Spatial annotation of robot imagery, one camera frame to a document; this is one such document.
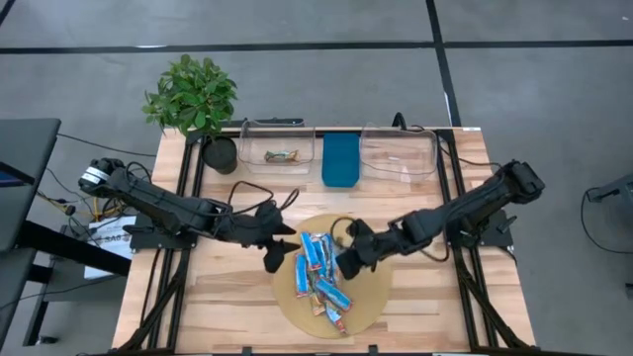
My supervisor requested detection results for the blue screen device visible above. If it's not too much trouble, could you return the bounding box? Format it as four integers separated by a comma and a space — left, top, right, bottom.
0, 161, 25, 189

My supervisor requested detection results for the clear plastic bin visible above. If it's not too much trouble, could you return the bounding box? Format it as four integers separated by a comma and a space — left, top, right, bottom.
237, 118, 317, 176
359, 123, 439, 182

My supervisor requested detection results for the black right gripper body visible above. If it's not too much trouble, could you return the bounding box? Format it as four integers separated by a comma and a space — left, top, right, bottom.
352, 222, 405, 264

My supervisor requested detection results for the green plant in black pot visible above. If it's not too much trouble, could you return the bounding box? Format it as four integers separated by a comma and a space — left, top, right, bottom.
141, 52, 239, 176

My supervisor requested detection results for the yellow cable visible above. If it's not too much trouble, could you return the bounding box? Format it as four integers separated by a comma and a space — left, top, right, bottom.
36, 189, 126, 222

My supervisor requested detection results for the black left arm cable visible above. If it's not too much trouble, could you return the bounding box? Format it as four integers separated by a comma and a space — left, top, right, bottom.
226, 179, 301, 215

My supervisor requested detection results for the blue plastic bin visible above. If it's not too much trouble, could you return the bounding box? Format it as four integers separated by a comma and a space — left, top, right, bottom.
320, 132, 361, 189

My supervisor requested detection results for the round tan woven placemat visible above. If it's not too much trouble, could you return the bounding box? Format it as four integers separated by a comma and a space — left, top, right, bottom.
271, 213, 394, 340

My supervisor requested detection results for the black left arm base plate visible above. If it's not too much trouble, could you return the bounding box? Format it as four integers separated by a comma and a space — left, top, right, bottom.
123, 212, 202, 251

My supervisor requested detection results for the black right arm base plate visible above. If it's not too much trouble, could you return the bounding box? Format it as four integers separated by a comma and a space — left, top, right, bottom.
442, 209, 518, 249

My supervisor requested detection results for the black power cable with plug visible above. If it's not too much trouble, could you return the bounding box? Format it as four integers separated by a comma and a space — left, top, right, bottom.
392, 112, 503, 169

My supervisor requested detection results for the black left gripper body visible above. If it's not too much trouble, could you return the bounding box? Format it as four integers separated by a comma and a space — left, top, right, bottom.
226, 200, 284, 247

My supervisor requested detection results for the black aluminium table frame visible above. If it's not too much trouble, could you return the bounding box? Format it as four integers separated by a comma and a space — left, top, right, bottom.
113, 127, 536, 356

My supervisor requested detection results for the dark grey desk top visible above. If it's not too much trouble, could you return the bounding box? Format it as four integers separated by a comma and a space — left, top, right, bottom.
0, 117, 63, 346

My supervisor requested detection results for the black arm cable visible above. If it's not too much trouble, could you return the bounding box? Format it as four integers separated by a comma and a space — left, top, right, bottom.
329, 216, 358, 249
226, 179, 301, 215

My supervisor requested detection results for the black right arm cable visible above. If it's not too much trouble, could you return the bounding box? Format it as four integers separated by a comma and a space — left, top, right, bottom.
329, 216, 358, 249

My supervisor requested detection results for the white printed paper box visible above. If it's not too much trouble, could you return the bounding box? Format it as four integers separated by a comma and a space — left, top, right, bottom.
82, 215, 138, 281

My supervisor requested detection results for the looping black floor cable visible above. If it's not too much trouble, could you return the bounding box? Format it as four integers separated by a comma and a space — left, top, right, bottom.
580, 186, 633, 256

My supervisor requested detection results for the thin black floor cable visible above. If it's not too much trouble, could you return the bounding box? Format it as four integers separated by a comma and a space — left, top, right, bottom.
55, 132, 157, 159

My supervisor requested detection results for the black desk frame beam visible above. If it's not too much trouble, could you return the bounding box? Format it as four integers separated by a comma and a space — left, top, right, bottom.
19, 220, 133, 347

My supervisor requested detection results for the grey stand base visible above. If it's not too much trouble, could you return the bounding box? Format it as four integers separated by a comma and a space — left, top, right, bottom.
587, 172, 633, 205

